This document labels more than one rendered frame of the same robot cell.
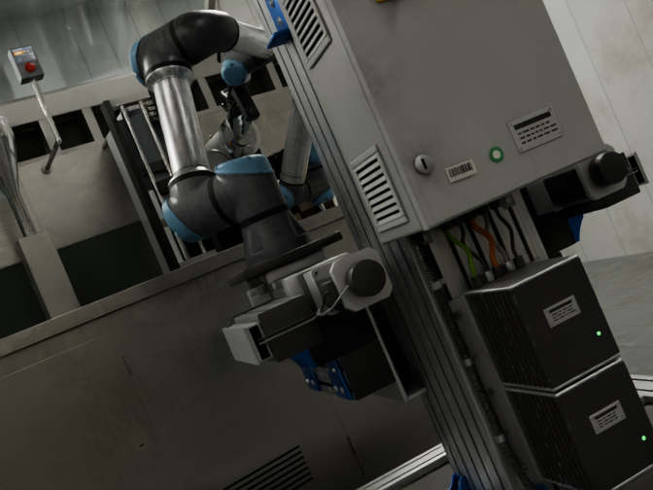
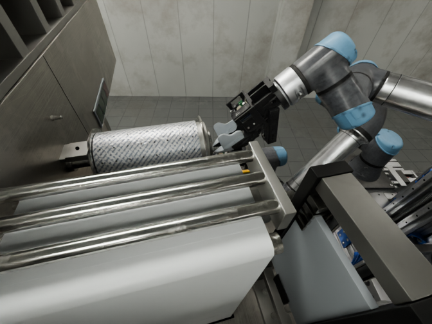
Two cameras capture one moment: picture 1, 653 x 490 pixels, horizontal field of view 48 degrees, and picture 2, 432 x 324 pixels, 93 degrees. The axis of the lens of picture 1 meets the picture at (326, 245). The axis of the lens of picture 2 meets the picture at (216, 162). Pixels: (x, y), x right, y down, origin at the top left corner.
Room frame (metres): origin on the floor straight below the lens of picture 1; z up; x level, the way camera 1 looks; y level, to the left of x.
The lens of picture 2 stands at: (2.31, 0.50, 1.62)
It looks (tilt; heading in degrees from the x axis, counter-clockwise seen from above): 48 degrees down; 284
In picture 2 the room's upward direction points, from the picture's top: 2 degrees clockwise
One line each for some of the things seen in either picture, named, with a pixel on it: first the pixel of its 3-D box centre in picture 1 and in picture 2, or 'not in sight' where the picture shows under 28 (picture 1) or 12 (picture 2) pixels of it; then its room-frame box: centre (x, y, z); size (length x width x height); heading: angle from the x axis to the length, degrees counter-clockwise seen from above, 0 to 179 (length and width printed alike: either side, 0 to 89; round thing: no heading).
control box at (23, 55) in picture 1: (26, 63); not in sight; (2.20, 0.62, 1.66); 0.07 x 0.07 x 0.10; 29
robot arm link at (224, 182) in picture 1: (248, 187); not in sight; (1.59, 0.11, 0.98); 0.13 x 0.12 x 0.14; 70
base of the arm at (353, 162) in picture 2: not in sight; (368, 164); (1.73, -0.37, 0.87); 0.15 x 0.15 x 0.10
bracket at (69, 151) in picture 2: not in sight; (76, 150); (2.70, 0.27, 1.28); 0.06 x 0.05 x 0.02; 29
